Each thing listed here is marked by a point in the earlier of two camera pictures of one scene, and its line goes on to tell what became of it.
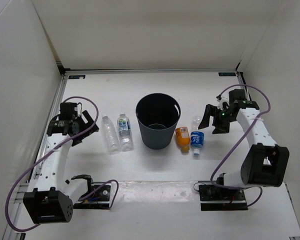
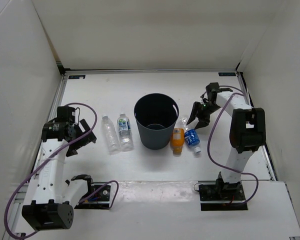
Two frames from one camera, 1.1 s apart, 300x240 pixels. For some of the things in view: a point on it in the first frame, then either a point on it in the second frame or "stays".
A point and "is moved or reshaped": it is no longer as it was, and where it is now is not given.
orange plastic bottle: x=183 y=139 → x=177 y=141
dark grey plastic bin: x=157 y=114 stays
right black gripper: x=209 y=110 → x=204 y=121
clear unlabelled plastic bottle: x=110 y=135 stays
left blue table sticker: x=76 y=76 stays
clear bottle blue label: x=197 y=136 is moved or reshaped
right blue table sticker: x=226 y=74 stays
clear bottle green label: x=125 y=133 stays
